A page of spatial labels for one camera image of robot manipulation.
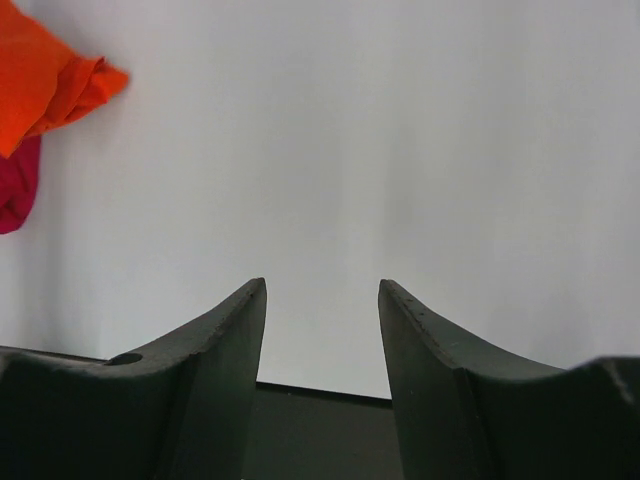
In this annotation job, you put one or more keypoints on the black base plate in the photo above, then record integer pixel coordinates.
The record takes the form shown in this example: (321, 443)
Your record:
(307, 434)

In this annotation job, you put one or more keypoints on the orange t shirt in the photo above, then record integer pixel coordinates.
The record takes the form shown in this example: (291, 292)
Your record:
(45, 84)

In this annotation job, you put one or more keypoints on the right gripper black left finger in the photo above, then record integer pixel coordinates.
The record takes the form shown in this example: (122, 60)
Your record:
(176, 408)

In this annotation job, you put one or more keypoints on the folded crimson t shirt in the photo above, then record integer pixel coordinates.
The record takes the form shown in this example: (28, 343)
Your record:
(19, 183)

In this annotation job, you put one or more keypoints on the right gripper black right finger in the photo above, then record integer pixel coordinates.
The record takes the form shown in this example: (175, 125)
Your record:
(467, 409)

